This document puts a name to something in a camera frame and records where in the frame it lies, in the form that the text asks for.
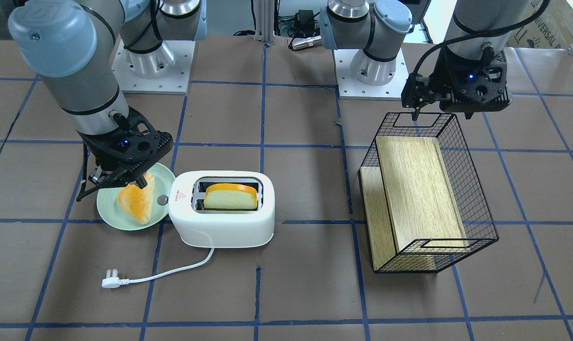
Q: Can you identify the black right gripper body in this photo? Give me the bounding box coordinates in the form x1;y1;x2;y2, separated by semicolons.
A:
83;137;166;184

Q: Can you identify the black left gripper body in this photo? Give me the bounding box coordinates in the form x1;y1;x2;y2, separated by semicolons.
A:
401;72;450;110

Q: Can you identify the white two-slot toaster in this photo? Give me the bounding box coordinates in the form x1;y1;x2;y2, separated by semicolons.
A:
168;170;276;248

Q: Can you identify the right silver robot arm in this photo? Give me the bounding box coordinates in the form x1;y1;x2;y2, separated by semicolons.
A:
0;0;208;199

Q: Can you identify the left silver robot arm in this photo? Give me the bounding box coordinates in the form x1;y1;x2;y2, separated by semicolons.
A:
319;0;550;119

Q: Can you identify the bread slice in toaster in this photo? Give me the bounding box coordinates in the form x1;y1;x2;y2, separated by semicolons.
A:
203;183;258;211

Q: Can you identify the triangular bread on plate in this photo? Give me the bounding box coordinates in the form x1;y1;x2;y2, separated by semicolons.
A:
117;172;155;224

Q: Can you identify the light green plate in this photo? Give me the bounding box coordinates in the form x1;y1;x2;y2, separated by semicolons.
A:
96;163;175;231

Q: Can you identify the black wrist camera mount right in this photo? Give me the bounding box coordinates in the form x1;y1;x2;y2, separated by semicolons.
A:
80;108;173;171

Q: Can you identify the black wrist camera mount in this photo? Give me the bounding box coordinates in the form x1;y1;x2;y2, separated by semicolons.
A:
430;47;511;119
80;108;173;171

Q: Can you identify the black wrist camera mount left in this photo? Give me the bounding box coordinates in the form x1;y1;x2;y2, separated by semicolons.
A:
430;47;511;119

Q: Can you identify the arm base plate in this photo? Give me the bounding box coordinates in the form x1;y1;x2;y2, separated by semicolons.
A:
333;49;409;101
111;40;197;95

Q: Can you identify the black wire basket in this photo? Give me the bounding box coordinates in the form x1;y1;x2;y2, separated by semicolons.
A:
358;112;499;274

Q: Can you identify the white toaster power cord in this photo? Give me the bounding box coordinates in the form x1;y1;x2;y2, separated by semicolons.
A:
101;246;216;289

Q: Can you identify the aluminium frame post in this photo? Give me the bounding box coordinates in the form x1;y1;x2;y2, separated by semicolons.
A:
253;0;278;46

